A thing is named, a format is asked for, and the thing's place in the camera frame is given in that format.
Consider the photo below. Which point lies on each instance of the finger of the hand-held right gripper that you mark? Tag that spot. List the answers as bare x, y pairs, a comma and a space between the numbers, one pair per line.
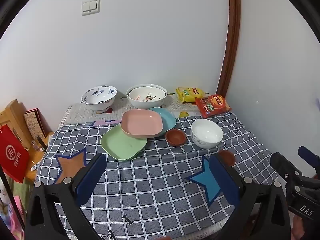
282, 165
310, 157

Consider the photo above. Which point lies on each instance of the yellow snack packet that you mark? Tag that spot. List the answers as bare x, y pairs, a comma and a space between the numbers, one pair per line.
190, 93

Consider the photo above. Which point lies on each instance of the pink square plate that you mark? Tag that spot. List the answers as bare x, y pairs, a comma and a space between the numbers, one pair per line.
141, 122

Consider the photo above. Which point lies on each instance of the red paper bag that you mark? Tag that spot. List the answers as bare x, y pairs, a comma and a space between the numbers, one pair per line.
12, 155

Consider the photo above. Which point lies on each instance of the white wall light switch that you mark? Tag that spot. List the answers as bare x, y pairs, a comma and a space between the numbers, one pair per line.
90, 6

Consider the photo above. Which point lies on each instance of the white bowl with grey swirls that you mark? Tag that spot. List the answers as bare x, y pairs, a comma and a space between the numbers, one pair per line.
206, 132

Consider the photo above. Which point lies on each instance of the white lace pattern tablecloth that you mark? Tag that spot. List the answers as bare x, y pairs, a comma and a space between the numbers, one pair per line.
82, 116

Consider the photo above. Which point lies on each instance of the grey checked cloth with stars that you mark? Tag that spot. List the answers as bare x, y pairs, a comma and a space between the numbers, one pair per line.
150, 180

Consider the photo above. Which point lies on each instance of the blue patterned white bowl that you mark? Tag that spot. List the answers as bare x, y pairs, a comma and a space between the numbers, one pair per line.
98, 105

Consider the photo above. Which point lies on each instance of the large plain white bowl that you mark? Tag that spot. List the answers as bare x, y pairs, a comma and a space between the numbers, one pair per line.
146, 105

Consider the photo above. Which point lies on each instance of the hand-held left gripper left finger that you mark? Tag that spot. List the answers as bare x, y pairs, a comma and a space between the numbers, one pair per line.
91, 177

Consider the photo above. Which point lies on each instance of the white bowl with fruit print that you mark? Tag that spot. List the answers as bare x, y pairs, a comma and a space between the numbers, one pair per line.
142, 95

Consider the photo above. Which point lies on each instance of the small brown bowl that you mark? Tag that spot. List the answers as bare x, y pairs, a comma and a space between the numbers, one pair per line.
175, 137
228, 157

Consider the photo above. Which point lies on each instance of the patterned box with red edge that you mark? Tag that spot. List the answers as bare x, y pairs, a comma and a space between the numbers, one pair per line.
32, 125

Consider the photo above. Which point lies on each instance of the red snack packet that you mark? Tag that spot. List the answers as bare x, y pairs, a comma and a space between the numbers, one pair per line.
212, 106

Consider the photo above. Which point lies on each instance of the green square plate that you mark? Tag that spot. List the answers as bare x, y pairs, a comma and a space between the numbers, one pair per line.
120, 145

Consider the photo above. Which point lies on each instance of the teal square plate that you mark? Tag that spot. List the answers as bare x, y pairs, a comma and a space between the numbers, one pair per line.
167, 120

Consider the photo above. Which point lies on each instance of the brown wooden door frame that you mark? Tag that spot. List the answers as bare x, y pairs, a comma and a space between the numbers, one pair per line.
233, 30

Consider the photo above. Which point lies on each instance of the colourful cloth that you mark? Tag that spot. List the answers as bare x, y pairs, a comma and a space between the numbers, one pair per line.
15, 205

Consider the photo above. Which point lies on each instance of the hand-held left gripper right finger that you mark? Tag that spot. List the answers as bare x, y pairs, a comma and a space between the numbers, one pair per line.
223, 180

